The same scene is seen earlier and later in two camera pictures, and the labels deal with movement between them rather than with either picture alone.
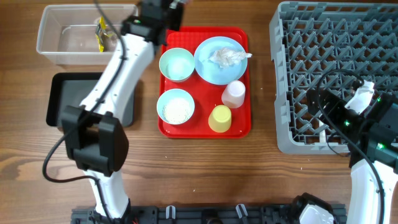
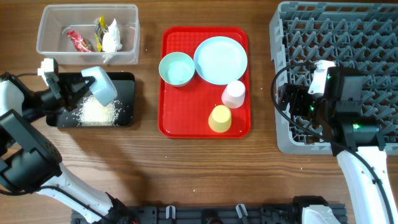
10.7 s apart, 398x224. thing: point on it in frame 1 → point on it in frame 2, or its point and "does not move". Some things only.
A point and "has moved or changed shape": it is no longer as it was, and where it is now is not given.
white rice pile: x=176 y=110 has moved or changed shape
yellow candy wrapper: x=100 y=32 does not move
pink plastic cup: x=233 y=95 does not move
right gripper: x=336 y=103 → x=300 y=93
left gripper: x=175 y=15 → x=64 y=92
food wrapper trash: x=224 y=57 → x=111 y=41
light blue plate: x=211 y=71 does not move
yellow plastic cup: x=220 y=118 does not move
